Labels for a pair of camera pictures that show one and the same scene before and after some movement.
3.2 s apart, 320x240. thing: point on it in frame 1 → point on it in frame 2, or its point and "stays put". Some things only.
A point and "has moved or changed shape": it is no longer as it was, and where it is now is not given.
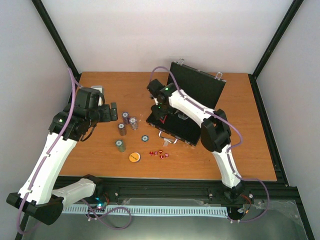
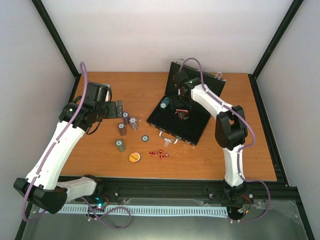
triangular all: [162, 120] has moved or changed shape
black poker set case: [204, 87] stays put
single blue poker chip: [145, 138] stays put
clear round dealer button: [182, 116] stays put
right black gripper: [157, 113] → [177, 104]
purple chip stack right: [133, 121] stays put
